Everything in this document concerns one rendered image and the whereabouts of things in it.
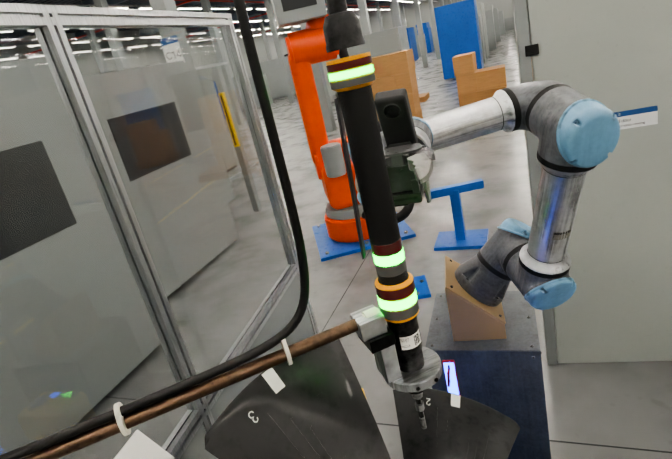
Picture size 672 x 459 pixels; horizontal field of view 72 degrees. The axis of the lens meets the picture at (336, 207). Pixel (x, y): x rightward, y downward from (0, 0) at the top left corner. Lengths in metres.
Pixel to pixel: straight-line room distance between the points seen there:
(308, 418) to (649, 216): 2.13
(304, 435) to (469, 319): 0.78
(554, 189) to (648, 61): 1.38
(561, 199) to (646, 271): 1.64
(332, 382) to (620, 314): 2.23
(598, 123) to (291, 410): 0.73
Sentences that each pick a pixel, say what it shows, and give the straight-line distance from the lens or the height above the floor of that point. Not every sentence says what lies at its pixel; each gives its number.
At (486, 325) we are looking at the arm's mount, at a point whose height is 1.05.
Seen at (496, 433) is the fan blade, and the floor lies 1.17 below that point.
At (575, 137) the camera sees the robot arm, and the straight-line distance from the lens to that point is 0.97.
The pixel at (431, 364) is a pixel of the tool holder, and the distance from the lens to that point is 0.58.
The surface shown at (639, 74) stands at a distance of 2.37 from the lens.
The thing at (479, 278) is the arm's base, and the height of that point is 1.17.
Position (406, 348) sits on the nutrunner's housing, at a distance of 0.55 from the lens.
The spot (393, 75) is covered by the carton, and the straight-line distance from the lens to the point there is 8.51.
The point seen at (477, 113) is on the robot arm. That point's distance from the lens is 1.04.
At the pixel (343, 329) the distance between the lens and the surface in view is 0.51.
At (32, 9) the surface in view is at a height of 2.04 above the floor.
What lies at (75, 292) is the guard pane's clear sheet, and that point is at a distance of 1.12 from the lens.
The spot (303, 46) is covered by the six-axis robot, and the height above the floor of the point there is 1.94.
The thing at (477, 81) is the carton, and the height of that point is 0.69.
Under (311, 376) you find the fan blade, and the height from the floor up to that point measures 1.42.
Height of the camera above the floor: 1.83
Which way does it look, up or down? 18 degrees down
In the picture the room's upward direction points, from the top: 13 degrees counter-clockwise
